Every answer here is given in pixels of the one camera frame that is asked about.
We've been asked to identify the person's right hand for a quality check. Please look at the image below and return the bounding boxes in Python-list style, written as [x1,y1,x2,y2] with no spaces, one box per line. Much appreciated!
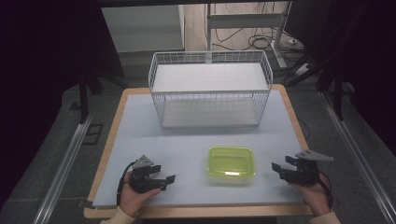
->
[289,173,332,217]

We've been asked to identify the dark floor plate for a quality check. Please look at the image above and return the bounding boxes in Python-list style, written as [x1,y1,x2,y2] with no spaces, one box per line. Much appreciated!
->
[82,123,105,146]

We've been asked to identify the person's left hand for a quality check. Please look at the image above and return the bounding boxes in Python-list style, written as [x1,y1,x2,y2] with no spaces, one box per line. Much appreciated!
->
[119,171,163,218]

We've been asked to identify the white power strip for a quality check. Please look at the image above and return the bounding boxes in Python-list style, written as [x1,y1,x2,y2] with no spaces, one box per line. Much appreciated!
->
[293,63,312,77]

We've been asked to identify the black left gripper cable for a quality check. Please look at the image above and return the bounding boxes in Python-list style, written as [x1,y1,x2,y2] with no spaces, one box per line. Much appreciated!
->
[116,161,138,207]

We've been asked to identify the black stand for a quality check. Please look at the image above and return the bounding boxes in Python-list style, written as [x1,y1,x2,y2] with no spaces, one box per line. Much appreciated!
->
[74,66,129,125]
[286,46,356,121]

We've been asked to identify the green lidded plastic container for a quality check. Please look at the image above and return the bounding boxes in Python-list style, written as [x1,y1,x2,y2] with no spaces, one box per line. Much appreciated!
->
[206,146,256,185]

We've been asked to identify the white metal desk frame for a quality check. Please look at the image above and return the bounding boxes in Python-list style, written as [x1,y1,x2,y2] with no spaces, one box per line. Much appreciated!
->
[205,1,293,70]

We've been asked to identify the black floor cables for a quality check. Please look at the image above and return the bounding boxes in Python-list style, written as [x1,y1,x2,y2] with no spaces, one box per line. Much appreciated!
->
[204,3,312,74]

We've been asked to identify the white wire basket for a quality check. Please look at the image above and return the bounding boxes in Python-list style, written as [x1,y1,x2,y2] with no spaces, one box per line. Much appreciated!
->
[148,49,275,129]

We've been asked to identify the pale blue table mat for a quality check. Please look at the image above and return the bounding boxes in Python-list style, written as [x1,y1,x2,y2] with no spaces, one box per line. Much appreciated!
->
[92,89,305,209]

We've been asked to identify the aluminium floor rail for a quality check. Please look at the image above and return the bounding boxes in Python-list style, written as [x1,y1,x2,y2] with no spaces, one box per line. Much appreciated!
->
[318,91,396,224]
[32,110,96,224]

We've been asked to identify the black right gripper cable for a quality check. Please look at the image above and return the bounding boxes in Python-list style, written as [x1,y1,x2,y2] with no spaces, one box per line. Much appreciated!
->
[317,173,334,210]

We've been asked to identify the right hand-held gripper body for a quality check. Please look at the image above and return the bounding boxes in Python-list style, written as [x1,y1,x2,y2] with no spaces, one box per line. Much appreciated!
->
[290,149,335,188]

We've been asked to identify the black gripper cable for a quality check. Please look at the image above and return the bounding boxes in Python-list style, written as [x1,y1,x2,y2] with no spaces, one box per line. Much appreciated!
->
[116,161,138,207]
[317,173,334,210]

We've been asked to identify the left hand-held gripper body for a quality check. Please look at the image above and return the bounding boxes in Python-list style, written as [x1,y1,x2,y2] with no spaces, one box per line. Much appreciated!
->
[128,154,167,194]

